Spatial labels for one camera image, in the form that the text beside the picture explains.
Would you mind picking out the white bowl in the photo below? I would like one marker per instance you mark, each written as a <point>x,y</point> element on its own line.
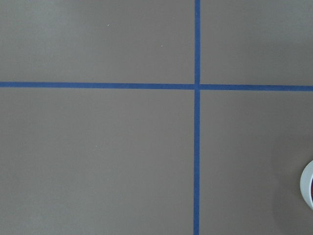
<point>306,184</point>

